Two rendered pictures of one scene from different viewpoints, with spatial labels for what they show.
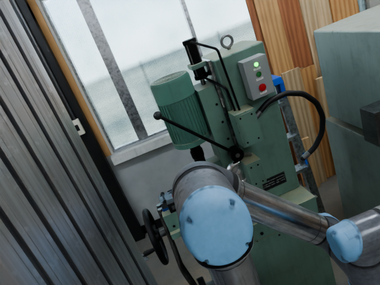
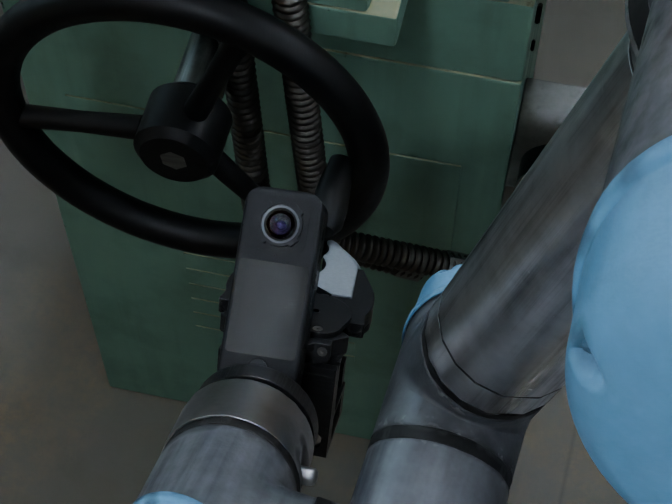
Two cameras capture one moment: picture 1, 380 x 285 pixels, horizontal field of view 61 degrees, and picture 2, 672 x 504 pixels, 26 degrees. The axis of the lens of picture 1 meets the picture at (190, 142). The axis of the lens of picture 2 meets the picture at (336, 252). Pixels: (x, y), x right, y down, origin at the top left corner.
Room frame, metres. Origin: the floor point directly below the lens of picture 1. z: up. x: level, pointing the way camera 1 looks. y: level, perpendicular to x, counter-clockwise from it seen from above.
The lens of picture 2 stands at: (1.05, 0.87, 1.61)
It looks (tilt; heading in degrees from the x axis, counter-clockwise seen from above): 57 degrees down; 288
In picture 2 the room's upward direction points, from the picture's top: straight up
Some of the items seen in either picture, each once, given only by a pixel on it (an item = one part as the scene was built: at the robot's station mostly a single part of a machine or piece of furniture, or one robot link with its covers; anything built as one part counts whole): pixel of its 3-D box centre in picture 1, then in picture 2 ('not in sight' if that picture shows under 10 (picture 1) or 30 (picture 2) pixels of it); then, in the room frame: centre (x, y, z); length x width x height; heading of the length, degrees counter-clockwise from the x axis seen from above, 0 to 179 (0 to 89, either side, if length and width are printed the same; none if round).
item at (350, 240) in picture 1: (358, 237); not in sight; (0.50, -0.25, 1.21); 0.11 x 0.08 x 0.09; 92
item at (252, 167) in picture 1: (252, 170); not in sight; (1.24, -0.21, 1.02); 0.09 x 0.07 x 0.12; 6
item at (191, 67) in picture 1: (196, 59); not in sight; (1.39, -0.15, 1.53); 0.08 x 0.08 x 0.17; 6
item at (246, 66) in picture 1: (256, 76); not in sight; (1.27, -0.35, 1.40); 0.10 x 0.06 x 0.16; 96
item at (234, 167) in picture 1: (238, 172); not in sight; (1.26, -0.16, 1.02); 0.12 x 0.03 x 0.12; 96
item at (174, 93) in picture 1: (181, 110); not in sight; (1.38, -0.01, 1.35); 0.18 x 0.18 x 0.31
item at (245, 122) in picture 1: (245, 125); not in sight; (1.25, -0.24, 1.22); 0.09 x 0.08 x 0.15; 96
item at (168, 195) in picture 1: (171, 199); not in sight; (1.31, 0.18, 0.99); 0.13 x 0.11 x 0.06; 6
